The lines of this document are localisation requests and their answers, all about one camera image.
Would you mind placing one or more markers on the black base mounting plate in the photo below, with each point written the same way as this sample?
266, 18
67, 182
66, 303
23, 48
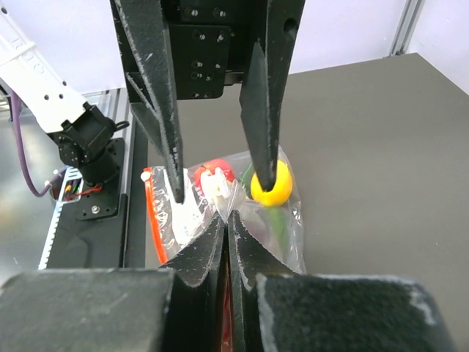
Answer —
105, 227

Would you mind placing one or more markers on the fake red apple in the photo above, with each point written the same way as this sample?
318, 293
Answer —
210, 167

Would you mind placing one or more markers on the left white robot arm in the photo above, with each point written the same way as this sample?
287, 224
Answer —
80, 130

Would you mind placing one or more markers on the clear bag orange zipper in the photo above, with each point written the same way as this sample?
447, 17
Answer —
174, 225

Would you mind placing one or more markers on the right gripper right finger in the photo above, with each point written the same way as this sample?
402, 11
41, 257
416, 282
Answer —
275, 309

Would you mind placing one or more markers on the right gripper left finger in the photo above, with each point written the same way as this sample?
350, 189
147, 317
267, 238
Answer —
177, 307

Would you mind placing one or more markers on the fake green cucumber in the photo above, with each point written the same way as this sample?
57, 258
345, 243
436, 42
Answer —
275, 216

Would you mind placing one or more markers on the white slotted cable duct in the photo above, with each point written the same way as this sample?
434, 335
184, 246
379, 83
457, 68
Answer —
69, 174

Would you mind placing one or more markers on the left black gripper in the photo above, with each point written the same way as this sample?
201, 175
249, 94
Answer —
184, 50

